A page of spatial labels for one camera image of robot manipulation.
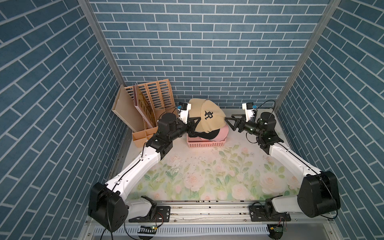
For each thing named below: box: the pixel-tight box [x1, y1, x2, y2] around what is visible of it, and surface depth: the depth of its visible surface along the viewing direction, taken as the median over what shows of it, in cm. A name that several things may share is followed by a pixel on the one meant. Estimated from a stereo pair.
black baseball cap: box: [190, 129, 220, 140], surface depth 97 cm
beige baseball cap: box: [189, 98, 226, 133], surface depth 75 cm
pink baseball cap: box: [210, 125, 229, 142], surface depth 96 cm
